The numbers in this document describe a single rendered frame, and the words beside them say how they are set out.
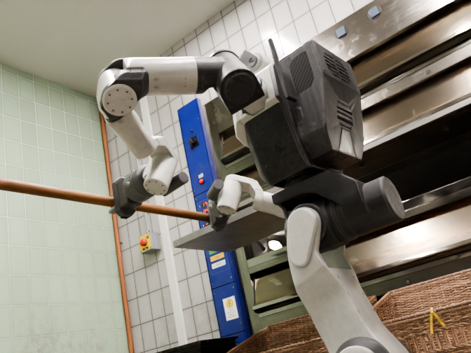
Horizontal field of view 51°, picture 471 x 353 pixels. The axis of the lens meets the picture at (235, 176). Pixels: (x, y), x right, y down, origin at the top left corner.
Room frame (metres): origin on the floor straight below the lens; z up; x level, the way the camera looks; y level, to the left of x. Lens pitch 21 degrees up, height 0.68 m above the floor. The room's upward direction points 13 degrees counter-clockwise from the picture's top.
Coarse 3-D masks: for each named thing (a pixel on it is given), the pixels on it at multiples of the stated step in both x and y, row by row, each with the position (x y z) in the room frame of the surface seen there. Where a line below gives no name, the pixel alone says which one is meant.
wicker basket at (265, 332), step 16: (288, 320) 2.29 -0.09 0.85; (304, 320) 2.24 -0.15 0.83; (256, 336) 2.27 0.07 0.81; (272, 336) 2.34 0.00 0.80; (288, 336) 2.29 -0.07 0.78; (304, 336) 2.23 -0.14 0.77; (320, 336) 2.18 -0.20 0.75; (240, 352) 2.16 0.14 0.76; (256, 352) 2.25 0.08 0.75; (272, 352) 1.80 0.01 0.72; (288, 352) 1.76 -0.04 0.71; (304, 352) 1.73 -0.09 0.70; (320, 352) 1.70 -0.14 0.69
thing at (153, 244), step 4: (144, 236) 2.68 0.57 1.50; (152, 236) 2.67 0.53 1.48; (156, 236) 2.70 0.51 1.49; (148, 240) 2.67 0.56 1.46; (152, 240) 2.66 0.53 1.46; (156, 240) 2.69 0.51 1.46; (148, 244) 2.67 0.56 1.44; (152, 244) 2.66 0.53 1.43; (156, 244) 2.69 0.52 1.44; (160, 244) 2.71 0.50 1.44; (140, 248) 2.70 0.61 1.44; (144, 248) 2.69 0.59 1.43; (148, 248) 2.67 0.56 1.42; (152, 248) 2.66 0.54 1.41; (156, 248) 2.68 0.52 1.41; (160, 248) 2.71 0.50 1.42; (144, 252) 2.70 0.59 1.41; (148, 252) 2.72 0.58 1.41; (152, 252) 2.74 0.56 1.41
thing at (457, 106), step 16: (448, 112) 1.67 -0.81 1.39; (464, 112) 1.68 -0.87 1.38; (416, 128) 1.75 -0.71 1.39; (432, 128) 1.76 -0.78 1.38; (464, 128) 1.79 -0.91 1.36; (368, 144) 1.85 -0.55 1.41; (384, 144) 1.83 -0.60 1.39; (400, 144) 1.85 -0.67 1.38; (416, 144) 1.87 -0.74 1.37; (432, 144) 1.88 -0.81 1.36; (368, 160) 1.94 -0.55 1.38; (384, 160) 1.96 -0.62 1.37; (400, 160) 1.98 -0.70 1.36; (352, 176) 2.07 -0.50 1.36; (272, 192) 2.11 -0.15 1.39; (240, 208) 2.23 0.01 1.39
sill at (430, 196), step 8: (448, 184) 1.87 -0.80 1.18; (456, 184) 1.85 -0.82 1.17; (464, 184) 1.83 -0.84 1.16; (432, 192) 1.90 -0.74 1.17; (440, 192) 1.88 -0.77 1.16; (448, 192) 1.87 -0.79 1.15; (408, 200) 1.95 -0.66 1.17; (416, 200) 1.94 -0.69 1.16; (424, 200) 1.92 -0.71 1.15; (432, 200) 1.91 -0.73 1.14; (408, 208) 1.96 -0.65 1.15; (280, 248) 2.30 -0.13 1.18; (264, 256) 2.35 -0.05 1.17; (272, 256) 2.33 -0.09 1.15; (248, 264) 2.41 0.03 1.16; (256, 264) 2.39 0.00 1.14
